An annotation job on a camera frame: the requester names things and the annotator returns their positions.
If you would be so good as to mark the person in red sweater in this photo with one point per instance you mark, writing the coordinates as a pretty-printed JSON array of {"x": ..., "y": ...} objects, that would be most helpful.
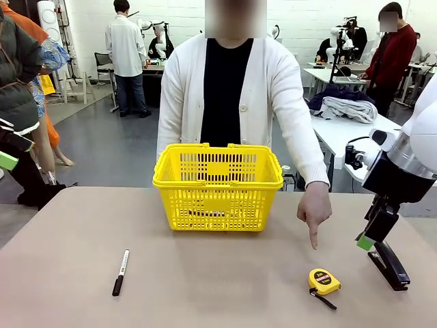
[{"x": 392, "y": 58}]

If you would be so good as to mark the pile of grey clothes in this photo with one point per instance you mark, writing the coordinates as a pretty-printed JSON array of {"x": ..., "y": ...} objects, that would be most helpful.
[{"x": 338, "y": 91}]

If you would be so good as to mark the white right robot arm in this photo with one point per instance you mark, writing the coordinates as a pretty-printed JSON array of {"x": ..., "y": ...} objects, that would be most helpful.
[{"x": 423, "y": 130}]

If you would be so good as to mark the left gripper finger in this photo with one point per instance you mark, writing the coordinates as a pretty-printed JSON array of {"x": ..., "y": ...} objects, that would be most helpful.
[
  {"x": 17, "y": 143},
  {"x": 7, "y": 160}
]

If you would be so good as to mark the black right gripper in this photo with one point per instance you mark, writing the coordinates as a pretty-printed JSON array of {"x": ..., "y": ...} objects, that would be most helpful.
[{"x": 396, "y": 182}]

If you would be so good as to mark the white wooden stool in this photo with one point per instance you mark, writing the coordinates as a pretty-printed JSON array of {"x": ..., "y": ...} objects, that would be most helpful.
[{"x": 76, "y": 87}]

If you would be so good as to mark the beige mannequin leg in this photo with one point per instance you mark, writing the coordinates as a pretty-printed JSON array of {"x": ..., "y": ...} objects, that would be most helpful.
[{"x": 46, "y": 160}]

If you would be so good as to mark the yellow tape measure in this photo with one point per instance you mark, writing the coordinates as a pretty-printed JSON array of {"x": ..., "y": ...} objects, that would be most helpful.
[{"x": 322, "y": 280}]

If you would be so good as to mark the white marker black cap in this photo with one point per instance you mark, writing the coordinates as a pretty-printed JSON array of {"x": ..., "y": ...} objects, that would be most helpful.
[{"x": 121, "y": 271}]

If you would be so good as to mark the person's left forearm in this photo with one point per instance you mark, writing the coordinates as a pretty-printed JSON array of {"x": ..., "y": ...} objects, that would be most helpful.
[{"x": 307, "y": 153}]

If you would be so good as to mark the black office chair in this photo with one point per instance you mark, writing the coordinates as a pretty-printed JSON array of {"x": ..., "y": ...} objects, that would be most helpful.
[{"x": 102, "y": 63}]

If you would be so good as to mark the person's left hand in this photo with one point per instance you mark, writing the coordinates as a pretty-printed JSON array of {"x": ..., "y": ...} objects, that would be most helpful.
[{"x": 315, "y": 205}]

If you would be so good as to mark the small white robot arm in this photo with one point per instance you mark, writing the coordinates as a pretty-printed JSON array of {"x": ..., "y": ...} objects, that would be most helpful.
[{"x": 273, "y": 31}]

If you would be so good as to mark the yellow bag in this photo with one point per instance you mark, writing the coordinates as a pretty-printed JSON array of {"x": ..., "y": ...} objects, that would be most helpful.
[{"x": 47, "y": 84}]

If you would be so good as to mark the person in white coat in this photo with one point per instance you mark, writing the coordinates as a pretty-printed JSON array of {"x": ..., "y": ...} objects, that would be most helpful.
[{"x": 124, "y": 51}]

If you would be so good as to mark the large white table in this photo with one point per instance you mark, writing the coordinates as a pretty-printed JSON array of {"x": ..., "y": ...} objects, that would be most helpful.
[{"x": 341, "y": 136}]

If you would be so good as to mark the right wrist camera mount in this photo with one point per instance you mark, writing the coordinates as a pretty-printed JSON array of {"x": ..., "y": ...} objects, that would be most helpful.
[{"x": 355, "y": 157}]

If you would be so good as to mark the blue patterned garment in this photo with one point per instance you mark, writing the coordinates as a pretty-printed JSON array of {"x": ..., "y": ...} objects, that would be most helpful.
[{"x": 56, "y": 54}]

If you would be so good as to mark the seated person in black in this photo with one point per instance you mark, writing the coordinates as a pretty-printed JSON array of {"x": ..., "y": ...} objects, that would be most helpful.
[{"x": 324, "y": 49}]

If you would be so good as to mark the yellow plastic shopping basket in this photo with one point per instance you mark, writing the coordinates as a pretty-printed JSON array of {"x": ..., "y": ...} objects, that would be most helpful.
[{"x": 218, "y": 205}]

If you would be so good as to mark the white background table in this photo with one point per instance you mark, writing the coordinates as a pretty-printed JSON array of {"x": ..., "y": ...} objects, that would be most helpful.
[{"x": 324, "y": 76}]

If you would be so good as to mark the black stapler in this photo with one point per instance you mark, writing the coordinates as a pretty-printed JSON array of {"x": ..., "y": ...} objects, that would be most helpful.
[{"x": 392, "y": 270}]

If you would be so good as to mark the black draped fabric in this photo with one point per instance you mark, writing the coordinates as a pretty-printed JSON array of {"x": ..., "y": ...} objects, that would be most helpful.
[{"x": 34, "y": 194}]

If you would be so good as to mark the white robot on black stand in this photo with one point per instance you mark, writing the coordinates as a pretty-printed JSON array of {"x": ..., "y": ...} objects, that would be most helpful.
[{"x": 341, "y": 34}]

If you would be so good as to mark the dark green padded jacket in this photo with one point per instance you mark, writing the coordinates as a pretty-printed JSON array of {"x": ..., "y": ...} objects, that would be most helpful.
[{"x": 17, "y": 75}]

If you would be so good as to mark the person's right forearm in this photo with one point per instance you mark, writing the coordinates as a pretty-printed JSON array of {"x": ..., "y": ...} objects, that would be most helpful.
[{"x": 169, "y": 133}]

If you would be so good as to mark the tall white appliance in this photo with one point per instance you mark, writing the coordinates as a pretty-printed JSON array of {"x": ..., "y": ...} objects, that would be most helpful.
[{"x": 51, "y": 20}]

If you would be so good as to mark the person in white cardigan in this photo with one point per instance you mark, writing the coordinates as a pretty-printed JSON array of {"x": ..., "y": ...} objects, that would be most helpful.
[{"x": 269, "y": 85}]

